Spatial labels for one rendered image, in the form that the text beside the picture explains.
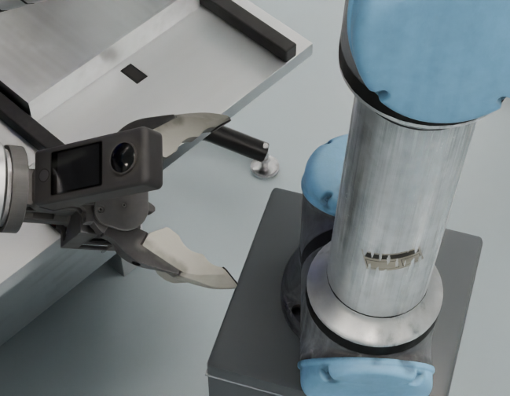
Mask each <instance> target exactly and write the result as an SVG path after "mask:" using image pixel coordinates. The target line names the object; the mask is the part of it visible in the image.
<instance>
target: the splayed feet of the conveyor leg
mask: <svg viewBox="0 0 510 396"><path fill-rule="evenodd" d="M203 141H207V142H210V143H212V144H215V145H218V146H220V147H223V148H225V149H228V150H230V151H233V152H236V153H239V154H241V155H243V156H246V157H249V158H251V159H253V160H252V162H251V166H250V168H251V172H252V173H253V175H254V176H256V177H257V178H261V179H269V178H272V177H274V176H276V174H277V173H278V171H279V167H280V166H279V163H278V161H277V160H276V159H275V158H274V157H272V156H270V154H268V151H269V143H267V142H265V141H262V140H259V139H258V138H255V137H252V136H249V135H247V134H244V133H241V132H240V131H237V130H234V129H231V128H229V127H227V126H222V127H220V128H219V129H217V130H216V131H214V132H212V133H210V134H209V135H208V136H206V137H205V138H204V139H203Z"/></svg>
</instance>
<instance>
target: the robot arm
mask: <svg viewBox="0 0 510 396"><path fill-rule="evenodd" d="M338 58H339V69H340V71H341V74H342V77H343V80H344V81H345V83H346V84H347V86H348V88H349V89H350V91H351V92H352V93H353V94H354V103H353V108H352V113H351V118H350V127H349V132H348V134H344V135H341V136H338V137H334V138H333V139H331V140H329V141H328V142H326V143H325V144H323V145H320V146H319V147H318V148H317V149H316V150H315V151H314V152H313V153H312V154H311V156H310V158H309V159H308V161H307V163H306V167H305V172H304V174H303V176H302V180H301V189H302V191H303V201H302V216H301V231H300V245H299V246H298V248H297V249H296V251H295V252H294V254H293V255H292V257H291V258H290V259H289V261H288V264H287V265H286V267H285V270H284V274H283V277H282V282H281V305H282V310H283V312H284V316H285V318H286V320H287V322H288V324H289V326H290V327H291V329H292V330H293V332H294V333H295V334H296V335H297V336H298V337H299V338H300V361H299V362H298V369H300V383H301V388H302V389H303V392H304V393H305V395H306V396H428V395H429V394H430V393H431V390H432V386H433V374H434V373H435V367H434V366H432V359H431V340H432V335H433V331H434V329H435V325H436V322H437V320H438V315H439V312H440V310H441V307H442V299H443V287H442V279H441V277H440V274H439V272H438V270H437V268H436V266H435V261H436V259H437V255H438V251H439V248H440V245H441V242H442V238H443V234H444V232H445V228H446V224H447V221H448V218H449V213H450V211H451V207H452V205H453V200H454V197H455V194H456V191H457V186H458V184H459V181H460V176H461V173H462V170H463V168H464V163H465V160H466V157H467V154H468V150H469V146H470V144H471V139H472V136H473V134H474V130H475V125H476V123H477V121H479V120H481V119H483V118H485V117H487V116H488V115H489V114H491V113H492V112H495V111H497V110H498V109H500V108H501V104H502V103H503V102H504V100H505V99H506V97H509V98H510V0H345V5H344V11H343V22H342V28H341V33H340V39H339V53H338ZM230 121H231V119H230V117H229V116H227V115H221V114H216V113H210V112H197V113H185V114H179V115H174V114H172V115H161V116H154V117H148V118H143V119H138V120H135V121H133V122H131V123H128V124H127V125H126V126H124V127H123V128H122V129H120V130H119V131H118V132H117V133H113V134H107V135H103V136H100V137H93V138H90V139H86V140H83V141H77V142H73V143H69V144H66V145H59V146H56V147H52V148H46V149H43V150H39V151H37V152H36V153H35V169H30V168H29V166H28V155H27V153H26V150H25V148H24V147H23V146H18V145H3V144H2V143H1V142H0V233H18V232H19V230H20V228H21V226H22V224H23V222H27V223H40V224H50V225H51V226H52V227H54V228H56V229H59V230H60V231H61V248H71V249H86V250H101V251H116V254H117V255H119V256H120V257H121V258H122V259H124V260H126V261H127V262H129V263H131V264H133V265H135V266H139V267H141V268H146V269H150V270H155V271H156V273H157V274H158V275H159V276H160V277H162V278H163V279H164V280H166V281H169V282H171V283H174V284H177V283H190V284H195V285H198V286H201V287H205V288H212V289H234V288H235V287H236V286H237V285H238V283H237V282H236V280H235V279H234V278H233V276H232V275H231V274H230V273H229V271H228V270H227V269H226V268H225V267H224V266H223V267H219V266H215V265H213V264H211V263H210V262H209V261H208V260H207V259H206V258H205V256H204V255H203V254H200V253H196V252H194V251H191V250H189V249H188V248H187V247H186V246H185V245H184V244H183V243H182V241H181V238H180V236H179V235H178V234H177V233H175V232H174V231H173V230H171V229H170V228H167V227H165V228H162V229H158V230H156V231H153V232H151V233H147V232H146V231H144V230H141V229H140V228H141V224H142V223H143V222H144V220H145V219H146V217H147V215H150V214H151V213H153V212H154V211H155V210H156V209H155V206H154V205H152V204H151V203H150V202H149V191H153V190H157V189H160V188H161V187H162V185H163V160H165V159H166V158H168V157H169V156H171V155H172V154H173V153H175V152H176V151H177V150H178V146H179V145H180V144H181V143H185V142H192V141H194V140H195V139H196V138H198V137H199V136H200V135H201V134H202V133H209V132H211V133H212V132H214V131H216V130H217V129H219V128H220V127H223V126H224V125H226V124H227V123H229V122H230ZM83 244H92V245H83ZM93 245H107V246H93Z"/></svg>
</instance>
